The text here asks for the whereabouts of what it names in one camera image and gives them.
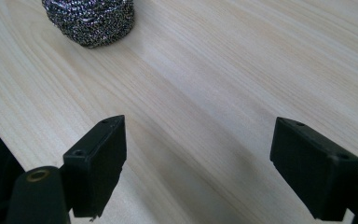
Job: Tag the steel wool scouring ball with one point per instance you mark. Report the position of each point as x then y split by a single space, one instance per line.
88 20

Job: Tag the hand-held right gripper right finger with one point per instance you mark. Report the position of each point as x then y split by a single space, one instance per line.
313 168

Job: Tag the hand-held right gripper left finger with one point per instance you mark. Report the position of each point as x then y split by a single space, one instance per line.
96 168

